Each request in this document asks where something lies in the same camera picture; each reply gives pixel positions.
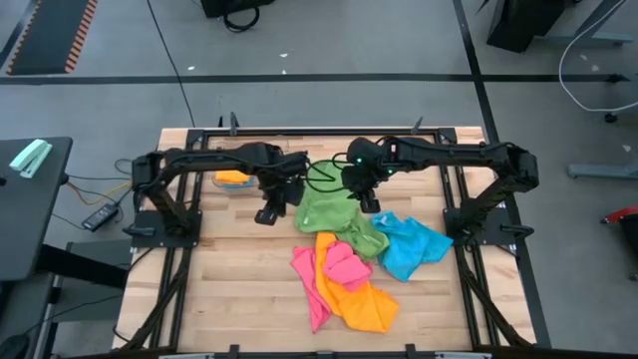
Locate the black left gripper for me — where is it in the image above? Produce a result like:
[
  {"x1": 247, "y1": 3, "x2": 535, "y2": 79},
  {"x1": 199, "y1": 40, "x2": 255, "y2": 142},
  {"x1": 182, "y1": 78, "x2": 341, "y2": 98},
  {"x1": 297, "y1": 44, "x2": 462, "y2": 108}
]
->
[{"x1": 253, "y1": 149, "x2": 311, "y2": 226}]

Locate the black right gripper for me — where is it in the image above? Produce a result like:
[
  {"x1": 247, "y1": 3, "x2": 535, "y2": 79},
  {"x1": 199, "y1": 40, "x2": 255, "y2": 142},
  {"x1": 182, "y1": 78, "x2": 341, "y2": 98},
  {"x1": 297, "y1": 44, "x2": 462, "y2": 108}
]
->
[{"x1": 340, "y1": 136, "x2": 396, "y2": 214}]

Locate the green microfiber towel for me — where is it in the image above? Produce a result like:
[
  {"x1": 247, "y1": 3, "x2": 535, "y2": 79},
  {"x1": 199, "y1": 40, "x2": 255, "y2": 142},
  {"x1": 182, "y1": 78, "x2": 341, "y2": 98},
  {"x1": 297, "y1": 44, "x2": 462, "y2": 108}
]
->
[{"x1": 293, "y1": 160, "x2": 391, "y2": 263}]

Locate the orange microfiber towel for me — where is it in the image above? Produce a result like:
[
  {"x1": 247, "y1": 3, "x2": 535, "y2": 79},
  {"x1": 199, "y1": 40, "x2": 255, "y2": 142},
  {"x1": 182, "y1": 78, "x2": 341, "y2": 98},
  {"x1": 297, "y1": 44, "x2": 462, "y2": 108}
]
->
[
  {"x1": 214, "y1": 170, "x2": 252, "y2": 184},
  {"x1": 313, "y1": 231, "x2": 401, "y2": 334}
]

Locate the pink microfiber towel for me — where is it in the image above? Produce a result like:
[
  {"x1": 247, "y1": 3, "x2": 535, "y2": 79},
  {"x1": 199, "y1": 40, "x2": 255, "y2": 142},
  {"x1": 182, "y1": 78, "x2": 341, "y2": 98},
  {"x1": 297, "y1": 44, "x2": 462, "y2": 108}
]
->
[{"x1": 290, "y1": 240, "x2": 374, "y2": 334}]

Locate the clear plastic bin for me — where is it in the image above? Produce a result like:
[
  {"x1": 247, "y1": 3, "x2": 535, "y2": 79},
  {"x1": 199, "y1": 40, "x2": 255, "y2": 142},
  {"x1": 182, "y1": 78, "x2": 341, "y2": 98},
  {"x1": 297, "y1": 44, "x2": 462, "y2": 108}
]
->
[{"x1": 211, "y1": 168, "x2": 261, "y2": 194}]

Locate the black power adapter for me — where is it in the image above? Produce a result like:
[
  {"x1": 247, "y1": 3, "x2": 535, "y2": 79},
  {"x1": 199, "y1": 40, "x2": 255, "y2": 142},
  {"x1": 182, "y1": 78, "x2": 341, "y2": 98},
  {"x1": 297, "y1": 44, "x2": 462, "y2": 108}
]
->
[{"x1": 81, "y1": 202, "x2": 120, "y2": 232}]

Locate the black metal crossbar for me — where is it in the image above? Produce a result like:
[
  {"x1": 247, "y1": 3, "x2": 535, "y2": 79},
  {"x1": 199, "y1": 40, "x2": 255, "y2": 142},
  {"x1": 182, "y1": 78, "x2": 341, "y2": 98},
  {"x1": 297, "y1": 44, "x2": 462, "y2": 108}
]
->
[{"x1": 38, "y1": 242, "x2": 130, "y2": 290}]

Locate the black equipment box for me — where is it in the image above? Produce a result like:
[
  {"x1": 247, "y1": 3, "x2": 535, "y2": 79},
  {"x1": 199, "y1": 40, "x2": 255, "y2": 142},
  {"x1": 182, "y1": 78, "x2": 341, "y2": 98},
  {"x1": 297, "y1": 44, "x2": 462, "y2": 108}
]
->
[{"x1": 200, "y1": 0, "x2": 276, "y2": 20}]

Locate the grey desk leg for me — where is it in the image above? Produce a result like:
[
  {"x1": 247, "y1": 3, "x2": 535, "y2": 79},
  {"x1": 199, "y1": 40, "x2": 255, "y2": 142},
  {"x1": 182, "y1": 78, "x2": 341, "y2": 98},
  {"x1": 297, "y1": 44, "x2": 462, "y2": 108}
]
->
[
  {"x1": 567, "y1": 163, "x2": 638, "y2": 180},
  {"x1": 545, "y1": 0, "x2": 637, "y2": 49}
]

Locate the black side table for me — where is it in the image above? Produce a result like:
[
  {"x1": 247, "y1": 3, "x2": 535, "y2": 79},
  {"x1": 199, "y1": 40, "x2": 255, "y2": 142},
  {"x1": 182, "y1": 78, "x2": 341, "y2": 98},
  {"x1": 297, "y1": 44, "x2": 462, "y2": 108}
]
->
[{"x1": 0, "y1": 137, "x2": 75, "y2": 283}]

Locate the black cabinet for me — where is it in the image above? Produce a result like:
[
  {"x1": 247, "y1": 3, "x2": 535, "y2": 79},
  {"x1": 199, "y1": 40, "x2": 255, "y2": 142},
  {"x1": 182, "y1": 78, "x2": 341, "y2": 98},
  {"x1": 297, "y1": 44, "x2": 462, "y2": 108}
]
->
[{"x1": 485, "y1": 0, "x2": 569, "y2": 55}]

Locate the mint green stapler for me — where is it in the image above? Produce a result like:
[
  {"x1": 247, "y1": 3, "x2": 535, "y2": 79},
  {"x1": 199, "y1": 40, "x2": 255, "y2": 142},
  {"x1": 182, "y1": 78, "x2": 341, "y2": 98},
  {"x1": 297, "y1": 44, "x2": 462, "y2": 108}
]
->
[{"x1": 8, "y1": 139, "x2": 54, "y2": 180}]

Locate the red cart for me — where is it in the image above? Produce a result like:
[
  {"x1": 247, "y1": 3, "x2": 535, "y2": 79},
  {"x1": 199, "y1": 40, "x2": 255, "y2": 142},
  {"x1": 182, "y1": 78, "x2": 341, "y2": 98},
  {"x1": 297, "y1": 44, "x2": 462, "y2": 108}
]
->
[{"x1": 600, "y1": 203, "x2": 638, "y2": 280}]

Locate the black orange-striped floor mat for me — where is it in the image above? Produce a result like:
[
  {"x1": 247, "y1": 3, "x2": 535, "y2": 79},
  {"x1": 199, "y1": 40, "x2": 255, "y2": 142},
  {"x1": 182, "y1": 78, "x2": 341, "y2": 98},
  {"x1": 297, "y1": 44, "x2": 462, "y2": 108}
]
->
[{"x1": 0, "y1": 0, "x2": 100, "y2": 77}]

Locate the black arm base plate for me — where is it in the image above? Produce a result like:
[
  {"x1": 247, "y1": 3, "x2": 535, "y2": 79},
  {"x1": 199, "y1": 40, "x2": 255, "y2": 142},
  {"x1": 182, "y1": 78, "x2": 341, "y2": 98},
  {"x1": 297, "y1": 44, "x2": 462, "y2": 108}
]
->
[
  {"x1": 122, "y1": 207, "x2": 203, "y2": 249},
  {"x1": 445, "y1": 206, "x2": 534, "y2": 246}
]

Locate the thin black floor cable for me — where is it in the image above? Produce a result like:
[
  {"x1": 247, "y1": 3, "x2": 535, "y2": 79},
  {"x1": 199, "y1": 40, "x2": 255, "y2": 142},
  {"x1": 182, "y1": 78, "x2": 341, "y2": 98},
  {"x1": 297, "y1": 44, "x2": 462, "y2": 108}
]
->
[{"x1": 146, "y1": 0, "x2": 196, "y2": 129}]

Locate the orange wire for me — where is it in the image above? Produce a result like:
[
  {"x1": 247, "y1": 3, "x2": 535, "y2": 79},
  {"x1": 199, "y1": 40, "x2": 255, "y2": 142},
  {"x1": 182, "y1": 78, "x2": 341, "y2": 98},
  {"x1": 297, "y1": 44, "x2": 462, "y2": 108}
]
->
[{"x1": 66, "y1": 179, "x2": 135, "y2": 206}]

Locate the coiled black cable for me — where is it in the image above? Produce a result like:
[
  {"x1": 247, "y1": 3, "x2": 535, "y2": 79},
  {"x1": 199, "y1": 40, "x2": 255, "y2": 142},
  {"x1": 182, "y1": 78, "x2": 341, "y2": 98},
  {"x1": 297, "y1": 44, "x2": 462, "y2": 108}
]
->
[{"x1": 222, "y1": 4, "x2": 261, "y2": 34}]

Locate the white floor cable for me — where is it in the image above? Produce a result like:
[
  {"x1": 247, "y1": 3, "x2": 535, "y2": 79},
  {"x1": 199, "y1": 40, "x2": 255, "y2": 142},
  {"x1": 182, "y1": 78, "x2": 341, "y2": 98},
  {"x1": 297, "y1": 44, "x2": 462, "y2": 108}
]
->
[{"x1": 557, "y1": 0, "x2": 638, "y2": 114}]

